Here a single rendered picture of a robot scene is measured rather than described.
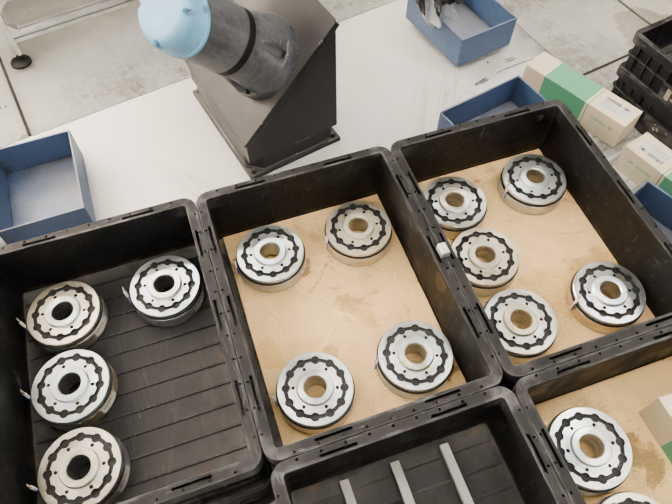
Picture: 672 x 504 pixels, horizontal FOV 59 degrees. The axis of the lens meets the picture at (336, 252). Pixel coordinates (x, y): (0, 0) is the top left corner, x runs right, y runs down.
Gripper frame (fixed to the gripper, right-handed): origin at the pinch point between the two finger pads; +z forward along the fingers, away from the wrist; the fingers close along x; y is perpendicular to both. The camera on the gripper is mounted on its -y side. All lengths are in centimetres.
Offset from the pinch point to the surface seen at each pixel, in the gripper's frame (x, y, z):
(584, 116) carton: 13.4, 35.3, 6.0
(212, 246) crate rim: -63, 42, -24
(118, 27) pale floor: -62, -141, 71
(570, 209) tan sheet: -11, 56, -7
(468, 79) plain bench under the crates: 0.9, 12.8, 7.4
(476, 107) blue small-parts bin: -4.7, 23.3, 3.2
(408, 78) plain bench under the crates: -10.4, 6.2, 6.1
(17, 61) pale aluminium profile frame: -103, -137, 64
